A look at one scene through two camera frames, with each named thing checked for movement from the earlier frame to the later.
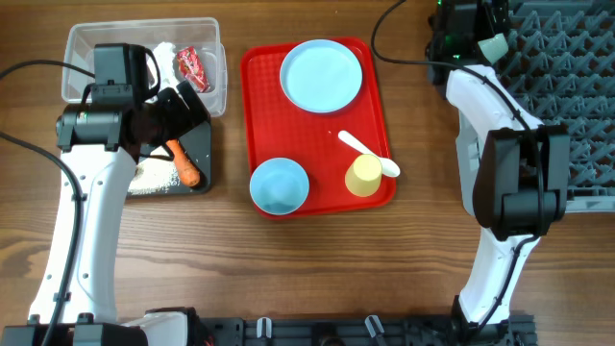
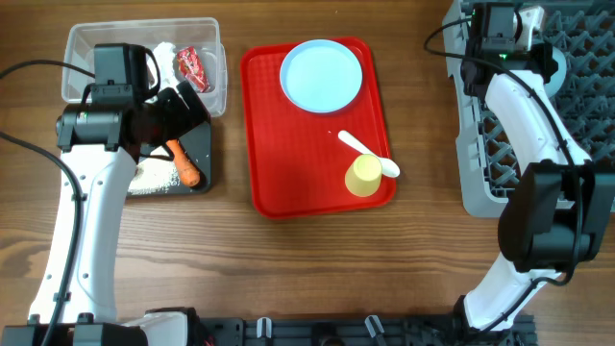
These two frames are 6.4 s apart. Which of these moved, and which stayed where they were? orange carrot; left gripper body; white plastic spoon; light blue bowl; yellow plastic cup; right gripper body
Moved: light blue bowl; right gripper body
Stayed: white plastic spoon; left gripper body; yellow plastic cup; orange carrot
